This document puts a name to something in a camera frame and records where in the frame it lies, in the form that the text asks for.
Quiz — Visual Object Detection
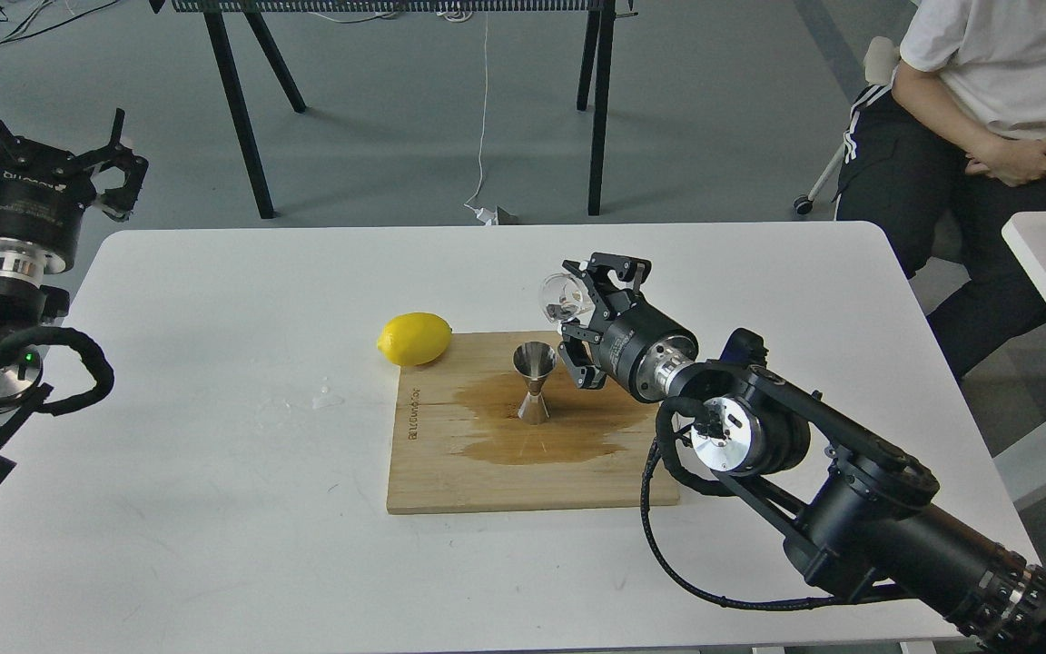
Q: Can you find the seated person white shirt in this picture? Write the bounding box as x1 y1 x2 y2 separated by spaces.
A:
835 1 1046 378

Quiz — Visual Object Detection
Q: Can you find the steel double jigger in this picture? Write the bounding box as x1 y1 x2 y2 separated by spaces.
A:
511 341 558 425

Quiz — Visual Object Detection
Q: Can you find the white power cable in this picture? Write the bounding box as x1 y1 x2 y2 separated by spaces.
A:
463 12 518 226

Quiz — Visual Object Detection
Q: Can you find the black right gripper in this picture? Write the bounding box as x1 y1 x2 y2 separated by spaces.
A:
558 253 700 404

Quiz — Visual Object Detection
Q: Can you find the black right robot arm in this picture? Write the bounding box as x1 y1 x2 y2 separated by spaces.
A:
539 253 1046 653

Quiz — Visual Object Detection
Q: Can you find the black metal frame table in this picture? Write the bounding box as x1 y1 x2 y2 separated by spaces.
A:
149 0 640 221

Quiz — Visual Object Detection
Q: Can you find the small clear glass cup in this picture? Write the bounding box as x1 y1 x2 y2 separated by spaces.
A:
538 272 595 323

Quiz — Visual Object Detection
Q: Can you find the wooden cutting board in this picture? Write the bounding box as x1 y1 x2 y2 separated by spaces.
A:
386 331 657 514

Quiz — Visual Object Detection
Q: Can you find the white office chair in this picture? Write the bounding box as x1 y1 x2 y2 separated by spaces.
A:
794 35 903 216

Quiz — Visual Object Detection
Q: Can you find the yellow lemon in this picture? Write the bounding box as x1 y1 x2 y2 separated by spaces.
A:
376 312 452 367

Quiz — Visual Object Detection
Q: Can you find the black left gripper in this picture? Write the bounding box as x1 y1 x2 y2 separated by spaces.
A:
0 108 147 273

